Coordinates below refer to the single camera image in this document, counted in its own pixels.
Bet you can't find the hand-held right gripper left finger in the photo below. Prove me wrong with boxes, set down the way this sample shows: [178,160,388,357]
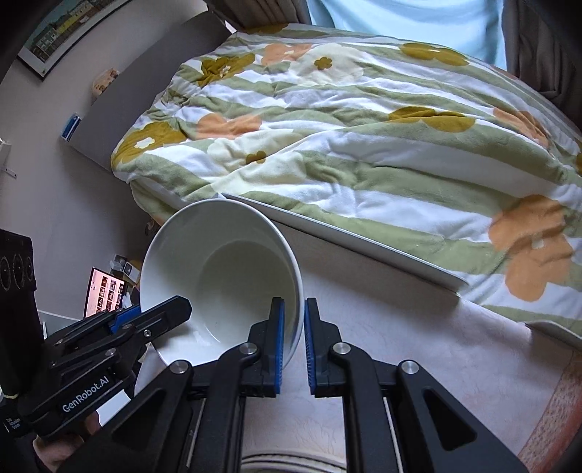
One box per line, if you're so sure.
[59,297,286,473]

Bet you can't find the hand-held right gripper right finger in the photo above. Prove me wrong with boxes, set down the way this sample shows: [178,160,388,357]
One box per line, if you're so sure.
[304,298,530,473]

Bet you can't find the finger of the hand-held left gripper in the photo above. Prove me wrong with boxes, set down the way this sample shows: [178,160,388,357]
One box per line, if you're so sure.
[50,295,192,378]
[45,305,143,353]

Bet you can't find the plain cream bowl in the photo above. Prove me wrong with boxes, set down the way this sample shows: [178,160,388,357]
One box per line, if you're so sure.
[139,199,304,368]

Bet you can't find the person's left hand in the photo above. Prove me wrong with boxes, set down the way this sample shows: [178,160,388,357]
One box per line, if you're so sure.
[33,410,103,473]

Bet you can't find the laptop screen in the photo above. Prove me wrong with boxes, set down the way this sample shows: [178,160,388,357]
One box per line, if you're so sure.
[84,267,128,319]

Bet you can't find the small white boxes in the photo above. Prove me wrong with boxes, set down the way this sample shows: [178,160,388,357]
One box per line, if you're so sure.
[111,254,143,279]

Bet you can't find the floral cream bowl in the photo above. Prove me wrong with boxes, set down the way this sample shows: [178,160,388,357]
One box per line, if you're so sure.
[241,450,346,473]

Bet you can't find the floral striped blanket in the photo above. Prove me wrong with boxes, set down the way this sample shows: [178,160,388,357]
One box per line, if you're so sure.
[111,23,582,339]

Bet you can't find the grey bed headboard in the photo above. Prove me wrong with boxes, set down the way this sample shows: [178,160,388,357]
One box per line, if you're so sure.
[68,11,237,171]

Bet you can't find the grey-brown curtain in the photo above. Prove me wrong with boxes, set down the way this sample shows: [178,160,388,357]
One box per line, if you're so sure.
[500,0,582,123]
[207,0,312,35]

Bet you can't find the light blue cloth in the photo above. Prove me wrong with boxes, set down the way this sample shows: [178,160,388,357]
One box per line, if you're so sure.
[307,0,509,69]

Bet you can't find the white wall fixture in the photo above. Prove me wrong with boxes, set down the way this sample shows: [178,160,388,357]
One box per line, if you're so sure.
[0,139,16,178]

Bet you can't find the framed wall picture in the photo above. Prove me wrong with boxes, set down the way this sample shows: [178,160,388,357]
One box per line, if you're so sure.
[17,0,135,82]

